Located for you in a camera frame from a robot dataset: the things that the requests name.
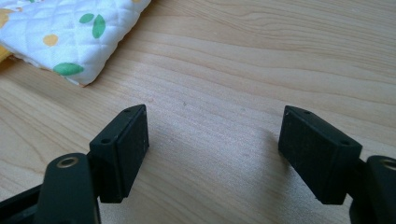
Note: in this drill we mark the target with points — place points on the white quilted leaf-print cloth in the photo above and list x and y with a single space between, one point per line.
62 34

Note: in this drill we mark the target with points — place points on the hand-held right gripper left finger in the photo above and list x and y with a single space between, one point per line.
124 155

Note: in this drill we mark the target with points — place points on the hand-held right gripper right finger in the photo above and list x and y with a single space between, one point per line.
314 158

